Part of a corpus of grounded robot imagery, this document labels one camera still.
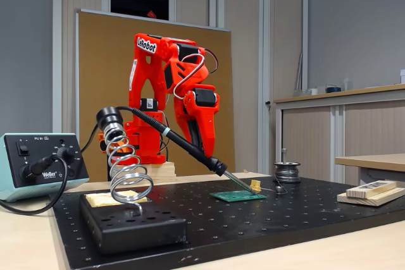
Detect yellow power connector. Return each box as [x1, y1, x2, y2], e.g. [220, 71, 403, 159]
[248, 178, 262, 195]

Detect white servo cable loop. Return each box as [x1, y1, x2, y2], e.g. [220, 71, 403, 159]
[172, 52, 207, 101]

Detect low beige sliding-door cabinet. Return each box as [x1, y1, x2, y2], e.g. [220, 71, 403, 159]
[273, 83, 405, 185]

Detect thin solder wire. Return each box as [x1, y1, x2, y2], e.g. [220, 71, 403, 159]
[259, 175, 289, 195]

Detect solder wire spool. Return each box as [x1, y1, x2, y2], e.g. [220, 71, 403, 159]
[273, 161, 302, 184]

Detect black perforated breadboard plate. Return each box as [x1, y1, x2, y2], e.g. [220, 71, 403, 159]
[52, 175, 405, 270]

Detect yellow cleaning sponge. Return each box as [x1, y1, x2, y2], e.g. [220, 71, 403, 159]
[85, 190, 149, 207]

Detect tall beige cabinet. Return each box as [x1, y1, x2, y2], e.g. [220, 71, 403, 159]
[52, 0, 309, 176]

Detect teal Weller soldering station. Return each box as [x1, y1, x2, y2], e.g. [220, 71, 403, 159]
[0, 133, 90, 203]

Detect printed Kapla wooden plank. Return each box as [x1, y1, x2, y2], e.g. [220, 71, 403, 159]
[346, 180, 398, 198]

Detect black stand with spring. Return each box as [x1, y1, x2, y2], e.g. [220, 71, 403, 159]
[78, 107, 188, 255]

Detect black soldering iron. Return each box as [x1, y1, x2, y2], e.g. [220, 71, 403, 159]
[131, 107, 259, 195]

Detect wooden blocks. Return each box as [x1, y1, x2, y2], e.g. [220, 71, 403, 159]
[337, 187, 405, 207]

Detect light wood desk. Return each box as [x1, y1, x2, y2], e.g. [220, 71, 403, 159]
[334, 152, 405, 187]

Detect leaning metal rods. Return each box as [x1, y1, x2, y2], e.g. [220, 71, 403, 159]
[295, 51, 304, 90]

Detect green circuit board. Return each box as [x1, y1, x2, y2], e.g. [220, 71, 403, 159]
[208, 189, 268, 203]

